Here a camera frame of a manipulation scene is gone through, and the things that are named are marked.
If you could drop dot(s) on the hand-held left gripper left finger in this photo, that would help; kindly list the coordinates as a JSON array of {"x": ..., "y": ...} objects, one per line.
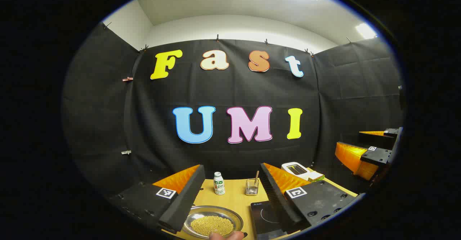
[{"x": 187, "y": 197}]

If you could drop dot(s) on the pile of soybeans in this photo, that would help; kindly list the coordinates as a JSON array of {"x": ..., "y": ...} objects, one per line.
[{"x": 212, "y": 225}]

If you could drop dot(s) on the white toaster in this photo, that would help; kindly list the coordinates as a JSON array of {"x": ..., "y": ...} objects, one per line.
[{"x": 295, "y": 170}]

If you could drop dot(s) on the black induction cooktop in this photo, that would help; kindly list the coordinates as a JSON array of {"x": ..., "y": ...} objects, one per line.
[{"x": 263, "y": 218}]

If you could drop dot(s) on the white drink bottle green label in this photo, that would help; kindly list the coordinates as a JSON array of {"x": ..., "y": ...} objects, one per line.
[{"x": 219, "y": 186}]

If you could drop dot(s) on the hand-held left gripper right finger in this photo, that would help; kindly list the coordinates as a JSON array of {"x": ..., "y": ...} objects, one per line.
[{"x": 275, "y": 197}]

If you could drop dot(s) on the row of dark cloth clips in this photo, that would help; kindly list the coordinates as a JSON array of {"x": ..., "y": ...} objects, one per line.
[{"x": 217, "y": 37}]

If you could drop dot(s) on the ceiling light panel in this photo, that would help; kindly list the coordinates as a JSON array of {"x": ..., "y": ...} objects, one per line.
[{"x": 365, "y": 30}]

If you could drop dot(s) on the sandwich with lettuce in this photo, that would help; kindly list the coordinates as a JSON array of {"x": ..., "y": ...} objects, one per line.
[{"x": 316, "y": 176}]

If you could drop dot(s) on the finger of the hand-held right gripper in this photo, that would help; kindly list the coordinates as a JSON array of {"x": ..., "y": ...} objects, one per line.
[
  {"x": 378, "y": 157},
  {"x": 374, "y": 139}
]

